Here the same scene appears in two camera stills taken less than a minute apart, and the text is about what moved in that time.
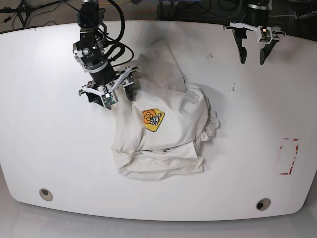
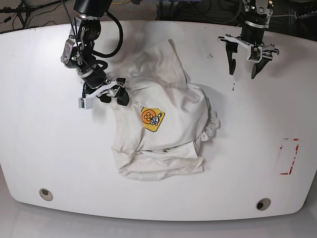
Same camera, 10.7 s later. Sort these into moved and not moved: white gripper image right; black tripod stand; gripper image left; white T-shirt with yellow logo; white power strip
Moved: white gripper image right; gripper image left
Not moved: white power strip; white T-shirt with yellow logo; black tripod stand
